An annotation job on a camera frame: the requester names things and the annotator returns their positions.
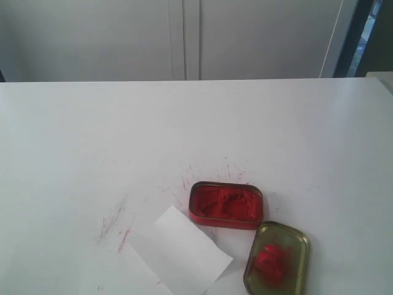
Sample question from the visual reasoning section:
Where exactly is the red plastic stamp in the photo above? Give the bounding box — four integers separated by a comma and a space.
254, 244, 288, 284

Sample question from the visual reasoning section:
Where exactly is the red ink pad tin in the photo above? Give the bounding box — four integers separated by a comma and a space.
189, 181, 264, 230

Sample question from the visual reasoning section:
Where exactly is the white paper slip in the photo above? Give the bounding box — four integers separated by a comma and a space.
130, 206, 233, 294

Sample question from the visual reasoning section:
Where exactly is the gold tin lid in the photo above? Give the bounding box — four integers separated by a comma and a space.
243, 221, 311, 294

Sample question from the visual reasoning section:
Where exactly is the white cabinet with doors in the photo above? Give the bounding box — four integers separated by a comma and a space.
1, 1, 357, 82

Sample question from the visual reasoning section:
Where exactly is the dark window frame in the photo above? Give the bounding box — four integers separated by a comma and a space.
333, 0, 392, 78

